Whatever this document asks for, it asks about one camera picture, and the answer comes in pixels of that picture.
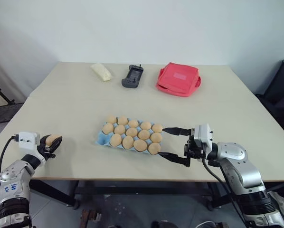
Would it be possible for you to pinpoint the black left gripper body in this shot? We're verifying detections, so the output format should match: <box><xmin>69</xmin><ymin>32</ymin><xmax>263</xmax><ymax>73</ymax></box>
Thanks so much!
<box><xmin>36</xmin><ymin>136</ymin><xmax>57</xmax><ymax>165</ymax></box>

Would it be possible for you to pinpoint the blue egg tray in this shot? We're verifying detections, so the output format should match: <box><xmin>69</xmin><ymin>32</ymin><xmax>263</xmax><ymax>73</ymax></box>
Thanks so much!
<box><xmin>95</xmin><ymin>115</ymin><xmax>166</xmax><ymax>157</ymax></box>

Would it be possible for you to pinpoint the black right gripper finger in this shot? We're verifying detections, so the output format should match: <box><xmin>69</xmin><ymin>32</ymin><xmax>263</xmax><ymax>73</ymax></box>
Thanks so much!
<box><xmin>158</xmin><ymin>152</ymin><xmax>190</xmax><ymax>167</ymax></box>
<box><xmin>161</xmin><ymin>127</ymin><xmax>193</xmax><ymax>137</ymax></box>

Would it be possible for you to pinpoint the grey handheld controller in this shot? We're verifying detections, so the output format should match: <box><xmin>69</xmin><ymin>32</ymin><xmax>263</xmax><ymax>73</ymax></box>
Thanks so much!
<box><xmin>121</xmin><ymin>63</ymin><xmax>143</xmax><ymax>89</ymax></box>

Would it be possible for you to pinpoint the black metal table frame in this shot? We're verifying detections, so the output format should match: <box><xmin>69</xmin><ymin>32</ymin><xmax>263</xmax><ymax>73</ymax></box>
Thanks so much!
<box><xmin>29</xmin><ymin>179</ymin><xmax>231</xmax><ymax>212</ymax></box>

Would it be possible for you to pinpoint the rusty metal object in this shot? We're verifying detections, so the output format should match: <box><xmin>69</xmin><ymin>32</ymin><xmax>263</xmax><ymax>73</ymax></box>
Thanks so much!
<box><xmin>81</xmin><ymin>209</ymin><xmax>103</xmax><ymax>228</ymax></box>

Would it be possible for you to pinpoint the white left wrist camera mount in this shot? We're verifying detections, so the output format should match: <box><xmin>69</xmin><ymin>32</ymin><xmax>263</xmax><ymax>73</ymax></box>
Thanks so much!
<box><xmin>18</xmin><ymin>131</ymin><xmax>41</xmax><ymax>151</ymax></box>

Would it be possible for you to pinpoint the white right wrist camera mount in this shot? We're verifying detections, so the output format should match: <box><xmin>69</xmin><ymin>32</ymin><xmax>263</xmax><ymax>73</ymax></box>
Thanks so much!
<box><xmin>194</xmin><ymin>123</ymin><xmax>214</xmax><ymax>144</ymax></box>

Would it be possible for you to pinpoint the black chair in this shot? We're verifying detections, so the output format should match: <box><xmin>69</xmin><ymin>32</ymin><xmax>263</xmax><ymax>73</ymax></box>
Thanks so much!
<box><xmin>254</xmin><ymin>58</ymin><xmax>284</xmax><ymax>143</ymax></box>

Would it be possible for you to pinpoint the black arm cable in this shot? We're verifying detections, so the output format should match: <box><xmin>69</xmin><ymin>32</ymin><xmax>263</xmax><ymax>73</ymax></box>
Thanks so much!
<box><xmin>0</xmin><ymin>134</ymin><xmax>19</xmax><ymax>178</ymax></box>
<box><xmin>199</xmin><ymin>157</ymin><xmax>247</xmax><ymax>228</ymax></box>

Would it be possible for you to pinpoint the black equipment stand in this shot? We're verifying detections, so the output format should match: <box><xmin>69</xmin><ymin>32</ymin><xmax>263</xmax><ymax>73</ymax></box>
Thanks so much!
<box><xmin>0</xmin><ymin>80</ymin><xmax>25</xmax><ymax>124</ymax></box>

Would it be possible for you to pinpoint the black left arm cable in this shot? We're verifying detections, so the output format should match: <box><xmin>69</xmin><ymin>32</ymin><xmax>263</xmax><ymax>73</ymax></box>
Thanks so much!
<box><xmin>0</xmin><ymin>134</ymin><xmax>19</xmax><ymax>178</ymax></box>

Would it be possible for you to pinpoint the red fabric bag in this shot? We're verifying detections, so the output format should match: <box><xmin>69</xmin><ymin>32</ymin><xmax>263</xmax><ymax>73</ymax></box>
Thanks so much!
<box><xmin>155</xmin><ymin>62</ymin><xmax>202</xmax><ymax>98</ymax></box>

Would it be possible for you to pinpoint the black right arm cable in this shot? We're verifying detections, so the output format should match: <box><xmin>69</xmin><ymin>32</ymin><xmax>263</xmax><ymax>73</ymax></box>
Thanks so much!
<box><xmin>199</xmin><ymin>157</ymin><xmax>247</xmax><ymax>228</ymax></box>

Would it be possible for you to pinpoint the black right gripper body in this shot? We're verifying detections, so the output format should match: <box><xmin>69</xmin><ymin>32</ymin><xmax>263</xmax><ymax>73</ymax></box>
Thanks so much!
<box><xmin>183</xmin><ymin>128</ymin><xmax>207</xmax><ymax>162</ymax></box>

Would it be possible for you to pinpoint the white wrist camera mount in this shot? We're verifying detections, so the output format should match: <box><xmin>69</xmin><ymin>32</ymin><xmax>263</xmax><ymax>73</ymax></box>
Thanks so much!
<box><xmin>194</xmin><ymin>123</ymin><xmax>214</xmax><ymax>144</ymax></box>
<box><xmin>18</xmin><ymin>131</ymin><xmax>41</xmax><ymax>151</ymax></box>

